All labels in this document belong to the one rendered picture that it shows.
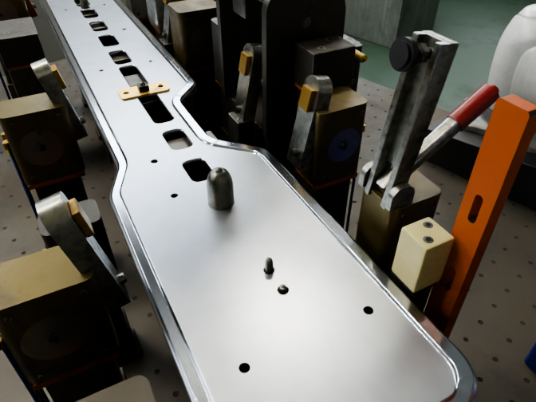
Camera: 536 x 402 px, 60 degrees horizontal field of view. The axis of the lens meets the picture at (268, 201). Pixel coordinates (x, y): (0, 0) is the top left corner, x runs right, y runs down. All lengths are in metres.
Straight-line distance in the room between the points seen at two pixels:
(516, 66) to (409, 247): 0.73
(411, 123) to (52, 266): 0.36
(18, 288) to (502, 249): 0.86
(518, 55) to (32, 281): 0.97
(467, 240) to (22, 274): 0.40
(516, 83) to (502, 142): 0.73
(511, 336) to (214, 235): 0.56
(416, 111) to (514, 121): 0.10
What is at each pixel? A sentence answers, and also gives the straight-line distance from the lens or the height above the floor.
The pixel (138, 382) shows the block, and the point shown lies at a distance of 0.45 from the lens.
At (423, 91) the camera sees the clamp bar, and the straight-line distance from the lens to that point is 0.45.
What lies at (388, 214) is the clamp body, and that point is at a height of 1.04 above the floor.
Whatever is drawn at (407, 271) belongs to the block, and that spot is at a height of 1.02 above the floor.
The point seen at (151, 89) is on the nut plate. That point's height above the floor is 1.00.
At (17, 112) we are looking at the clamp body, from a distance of 0.75.
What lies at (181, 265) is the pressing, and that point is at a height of 1.00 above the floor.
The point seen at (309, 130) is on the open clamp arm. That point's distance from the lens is 0.62.
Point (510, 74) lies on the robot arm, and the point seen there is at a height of 0.95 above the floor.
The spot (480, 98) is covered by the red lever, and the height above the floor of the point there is 1.14.
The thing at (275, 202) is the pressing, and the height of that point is 1.00.
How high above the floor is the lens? 1.36
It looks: 39 degrees down
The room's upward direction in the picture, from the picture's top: straight up
